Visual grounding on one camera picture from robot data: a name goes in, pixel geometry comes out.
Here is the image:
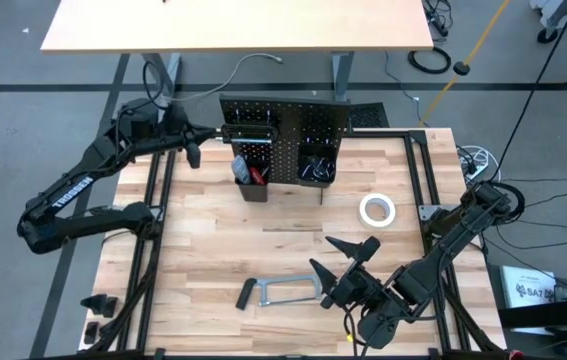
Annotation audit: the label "tall narrow black bin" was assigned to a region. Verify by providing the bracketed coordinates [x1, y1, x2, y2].
[234, 154, 271, 204]

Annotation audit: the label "white tape roll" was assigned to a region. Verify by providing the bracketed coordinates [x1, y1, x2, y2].
[358, 192, 397, 230]

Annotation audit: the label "beige desk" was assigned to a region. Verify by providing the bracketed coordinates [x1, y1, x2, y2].
[39, 0, 435, 130]

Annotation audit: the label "grey hacksaw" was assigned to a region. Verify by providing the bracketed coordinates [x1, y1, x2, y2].
[234, 273, 325, 310]

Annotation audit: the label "thick yellow cable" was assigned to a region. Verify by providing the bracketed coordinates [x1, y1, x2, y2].
[416, 0, 513, 127]

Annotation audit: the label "long taut black cable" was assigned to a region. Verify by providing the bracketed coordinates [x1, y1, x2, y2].
[491, 0, 567, 169]

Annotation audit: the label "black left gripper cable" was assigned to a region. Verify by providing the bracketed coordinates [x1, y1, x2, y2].
[141, 59, 169, 109]

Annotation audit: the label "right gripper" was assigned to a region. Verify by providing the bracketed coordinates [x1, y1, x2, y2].
[308, 235, 395, 310]

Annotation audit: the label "grey floor cable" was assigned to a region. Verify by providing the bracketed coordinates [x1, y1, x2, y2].
[156, 52, 284, 103]

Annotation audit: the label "black equipment stand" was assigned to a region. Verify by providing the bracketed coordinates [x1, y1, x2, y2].
[497, 279, 567, 354]

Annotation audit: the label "white power strip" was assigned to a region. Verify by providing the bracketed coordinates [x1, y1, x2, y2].
[455, 143, 502, 184]

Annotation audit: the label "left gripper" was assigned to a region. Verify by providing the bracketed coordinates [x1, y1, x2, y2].
[161, 101, 219, 170]

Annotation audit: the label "silver corner bracket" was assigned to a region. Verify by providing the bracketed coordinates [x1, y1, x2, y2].
[417, 203, 445, 222]

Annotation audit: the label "wide black bin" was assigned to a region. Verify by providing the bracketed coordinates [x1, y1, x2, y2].
[295, 142, 339, 189]

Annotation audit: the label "black aluminium table frame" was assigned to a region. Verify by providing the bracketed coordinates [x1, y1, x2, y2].
[80, 117, 507, 360]

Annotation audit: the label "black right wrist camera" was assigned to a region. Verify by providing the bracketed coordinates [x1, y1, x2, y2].
[356, 294, 414, 350]

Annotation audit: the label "grey wheeled cart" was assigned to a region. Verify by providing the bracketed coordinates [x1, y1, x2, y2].
[530, 0, 567, 46]

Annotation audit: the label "coiled black cable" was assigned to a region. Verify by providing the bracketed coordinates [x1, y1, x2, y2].
[406, 46, 453, 76]

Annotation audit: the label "spare black gripper finger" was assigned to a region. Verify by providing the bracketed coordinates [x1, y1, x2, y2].
[83, 320, 101, 346]
[79, 293, 119, 320]

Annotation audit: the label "black floor mat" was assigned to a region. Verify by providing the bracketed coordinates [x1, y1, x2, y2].
[348, 101, 390, 130]

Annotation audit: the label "needle-nose pliers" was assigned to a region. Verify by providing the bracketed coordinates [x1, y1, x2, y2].
[249, 165, 268, 187]

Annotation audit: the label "black metal pegboard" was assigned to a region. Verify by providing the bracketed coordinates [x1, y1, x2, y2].
[218, 93, 352, 206]

